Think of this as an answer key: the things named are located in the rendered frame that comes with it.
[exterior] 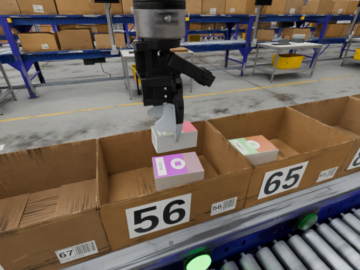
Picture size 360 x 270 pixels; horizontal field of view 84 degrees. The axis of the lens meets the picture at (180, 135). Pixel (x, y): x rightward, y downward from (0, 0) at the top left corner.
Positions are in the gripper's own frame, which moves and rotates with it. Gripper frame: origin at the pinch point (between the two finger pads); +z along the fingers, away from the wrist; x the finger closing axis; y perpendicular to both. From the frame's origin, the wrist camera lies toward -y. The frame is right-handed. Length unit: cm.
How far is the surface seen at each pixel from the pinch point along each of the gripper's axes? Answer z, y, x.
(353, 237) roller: 41, -56, 22
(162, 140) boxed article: 0.5, 3.7, 2.7
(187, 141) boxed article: 2.0, -2.5, 2.8
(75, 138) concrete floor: 115, 67, -215
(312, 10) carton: -31, -560, -457
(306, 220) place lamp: 32, -38, 16
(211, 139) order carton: 15.6, -19.1, -14.5
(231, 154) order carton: 13.4, -19.1, -2.0
